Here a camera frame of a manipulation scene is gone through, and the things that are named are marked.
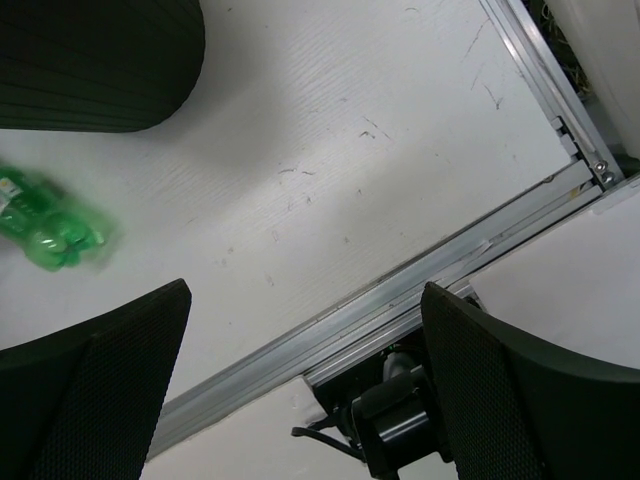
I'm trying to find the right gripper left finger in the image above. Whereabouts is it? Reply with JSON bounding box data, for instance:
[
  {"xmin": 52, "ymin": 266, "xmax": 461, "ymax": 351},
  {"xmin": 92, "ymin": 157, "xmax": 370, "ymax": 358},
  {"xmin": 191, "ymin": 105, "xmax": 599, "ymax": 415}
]
[{"xmin": 1, "ymin": 279, "xmax": 192, "ymax": 479}]

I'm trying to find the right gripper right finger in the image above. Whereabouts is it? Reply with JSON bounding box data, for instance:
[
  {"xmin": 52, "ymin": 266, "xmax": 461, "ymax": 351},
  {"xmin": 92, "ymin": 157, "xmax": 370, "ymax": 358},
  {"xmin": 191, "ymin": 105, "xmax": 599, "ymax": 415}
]
[{"xmin": 421, "ymin": 283, "xmax": 639, "ymax": 479}]

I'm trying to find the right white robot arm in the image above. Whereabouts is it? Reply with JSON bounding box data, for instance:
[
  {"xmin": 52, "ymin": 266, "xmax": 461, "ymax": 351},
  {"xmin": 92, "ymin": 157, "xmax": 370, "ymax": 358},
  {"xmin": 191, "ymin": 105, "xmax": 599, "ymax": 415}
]
[{"xmin": 1, "ymin": 279, "xmax": 639, "ymax": 479}]

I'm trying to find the black plastic waste bin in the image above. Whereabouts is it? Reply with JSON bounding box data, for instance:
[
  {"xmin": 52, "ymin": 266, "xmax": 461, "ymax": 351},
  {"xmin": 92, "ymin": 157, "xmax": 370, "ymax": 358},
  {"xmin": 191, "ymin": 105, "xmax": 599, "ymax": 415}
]
[{"xmin": 1, "ymin": 1, "xmax": 206, "ymax": 133}]

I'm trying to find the green soda bottle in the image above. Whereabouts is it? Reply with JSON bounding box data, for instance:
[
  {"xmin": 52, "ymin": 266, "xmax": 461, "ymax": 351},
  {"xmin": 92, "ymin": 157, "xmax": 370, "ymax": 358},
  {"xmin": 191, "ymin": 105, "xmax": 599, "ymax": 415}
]
[{"xmin": 1, "ymin": 163, "xmax": 118, "ymax": 272}]

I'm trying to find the aluminium front rail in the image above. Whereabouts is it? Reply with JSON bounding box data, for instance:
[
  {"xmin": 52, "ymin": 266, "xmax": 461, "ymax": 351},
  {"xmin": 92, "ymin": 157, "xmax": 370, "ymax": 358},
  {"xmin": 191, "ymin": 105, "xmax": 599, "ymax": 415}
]
[{"xmin": 148, "ymin": 179, "xmax": 603, "ymax": 458}]

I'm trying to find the aluminium rail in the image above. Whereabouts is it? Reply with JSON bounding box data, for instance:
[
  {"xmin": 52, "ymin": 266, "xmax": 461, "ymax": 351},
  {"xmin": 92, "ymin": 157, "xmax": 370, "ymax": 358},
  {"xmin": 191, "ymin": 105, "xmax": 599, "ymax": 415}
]
[
  {"xmin": 148, "ymin": 179, "xmax": 603, "ymax": 458},
  {"xmin": 481, "ymin": 0, "xmax": 625, "ymax": 190}
]

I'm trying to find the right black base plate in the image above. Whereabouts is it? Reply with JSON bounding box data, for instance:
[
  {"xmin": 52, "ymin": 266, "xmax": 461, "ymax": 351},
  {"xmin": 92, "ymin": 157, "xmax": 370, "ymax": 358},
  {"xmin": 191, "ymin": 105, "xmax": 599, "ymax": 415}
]
[{"xmin": 291, "ymin": 328, "xmax": 454, "ymax": 479}]

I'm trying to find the aluminium right side rail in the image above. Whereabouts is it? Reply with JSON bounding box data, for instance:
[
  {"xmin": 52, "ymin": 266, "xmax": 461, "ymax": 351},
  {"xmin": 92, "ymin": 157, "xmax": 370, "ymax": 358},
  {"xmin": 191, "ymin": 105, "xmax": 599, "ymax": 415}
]
[{"xmin": 481, "ymin": 0, "xmax": 625, "ymax": 190}]

